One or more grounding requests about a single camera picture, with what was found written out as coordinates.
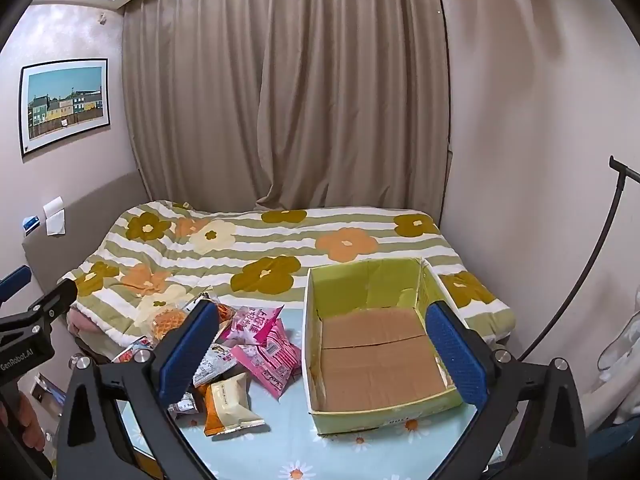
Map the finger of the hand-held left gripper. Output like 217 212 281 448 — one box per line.
0 265 32 302
0 278 79 333

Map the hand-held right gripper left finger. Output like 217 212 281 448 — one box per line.
56 299 221 480

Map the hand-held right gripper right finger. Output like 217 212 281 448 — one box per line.
424 300 587 480

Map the grey purple snack packet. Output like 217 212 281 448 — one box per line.
192 342 239 389

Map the waffle snack packet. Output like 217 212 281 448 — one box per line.
146 296 235 346

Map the small white snack packet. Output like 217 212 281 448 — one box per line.
167 391 201 415

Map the cream orange pastry packet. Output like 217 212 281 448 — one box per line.
202 372 266 437

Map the pink white snack packet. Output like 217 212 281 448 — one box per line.
220 304 285 348

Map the green cardboard box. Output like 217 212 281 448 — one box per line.
302 257 482 436

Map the pink striped snack packet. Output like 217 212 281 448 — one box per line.
230 320 303 400

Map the person's left hand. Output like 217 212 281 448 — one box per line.
0 392 47 461

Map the pink pillow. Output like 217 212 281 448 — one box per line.
67 307 109 342

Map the grey padded headboard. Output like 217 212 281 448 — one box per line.
22 170 151 311

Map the light blue daisy bedsheet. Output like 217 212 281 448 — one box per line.
117 305 502 480

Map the floral striped blanket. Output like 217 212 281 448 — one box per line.
57 201 517 357

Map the white cloth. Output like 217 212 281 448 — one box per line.
585 285 640 427

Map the black curved stand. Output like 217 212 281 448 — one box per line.
520 156 640 362

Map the beige curtain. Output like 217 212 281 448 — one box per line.
121 0 454 212

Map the wall poster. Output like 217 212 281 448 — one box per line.
19 58 111 157

